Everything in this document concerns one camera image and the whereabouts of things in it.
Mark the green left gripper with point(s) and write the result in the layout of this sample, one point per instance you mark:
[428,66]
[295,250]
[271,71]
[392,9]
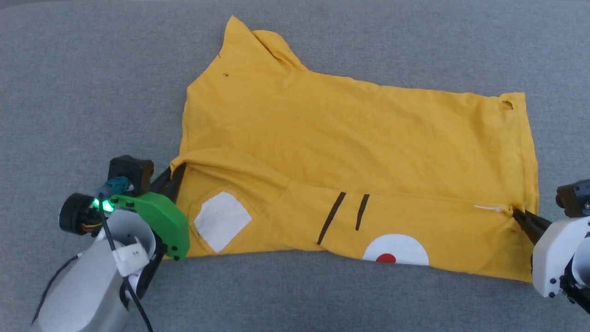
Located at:
[163,221]

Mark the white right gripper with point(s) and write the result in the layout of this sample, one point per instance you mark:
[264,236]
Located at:
[555,258]

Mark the yellow t-shirt with prints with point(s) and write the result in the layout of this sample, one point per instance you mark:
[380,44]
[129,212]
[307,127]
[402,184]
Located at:
[345,138]

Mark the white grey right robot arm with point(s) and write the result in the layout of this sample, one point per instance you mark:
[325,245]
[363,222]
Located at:
[581,276]

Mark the black cylindrical wrist module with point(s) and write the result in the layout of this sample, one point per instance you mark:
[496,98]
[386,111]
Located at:
[76,214]

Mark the grey fabric sofa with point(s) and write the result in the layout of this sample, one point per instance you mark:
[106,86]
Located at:
[92,69]

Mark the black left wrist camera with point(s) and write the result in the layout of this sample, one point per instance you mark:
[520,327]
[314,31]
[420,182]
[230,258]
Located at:
[131,173]

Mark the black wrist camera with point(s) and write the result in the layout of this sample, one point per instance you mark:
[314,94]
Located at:
[131,173]
[574,198]

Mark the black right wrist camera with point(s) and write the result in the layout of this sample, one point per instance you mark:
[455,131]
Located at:
[574,198]

